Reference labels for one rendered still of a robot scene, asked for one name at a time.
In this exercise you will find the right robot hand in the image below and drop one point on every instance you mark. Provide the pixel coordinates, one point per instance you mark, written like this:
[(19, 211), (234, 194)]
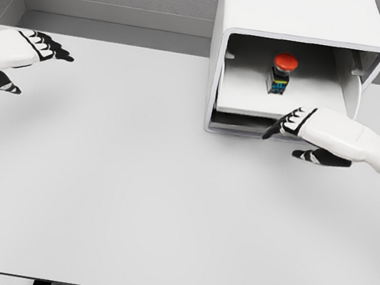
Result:
[(328, 135)]

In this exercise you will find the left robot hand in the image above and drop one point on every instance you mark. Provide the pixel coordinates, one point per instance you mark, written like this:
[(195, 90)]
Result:
[(5, 50)]

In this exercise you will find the white tabletop storage cabinet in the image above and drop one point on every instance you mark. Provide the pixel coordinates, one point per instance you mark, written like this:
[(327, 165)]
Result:
[(291, 25)]

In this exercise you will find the red button load switch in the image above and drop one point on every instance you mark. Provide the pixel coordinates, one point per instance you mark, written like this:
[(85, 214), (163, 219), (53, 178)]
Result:
[(281, 74)]

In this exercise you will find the white cabinet sliding door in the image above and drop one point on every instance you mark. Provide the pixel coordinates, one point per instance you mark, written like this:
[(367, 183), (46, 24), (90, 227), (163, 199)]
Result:
[(347, 88)]

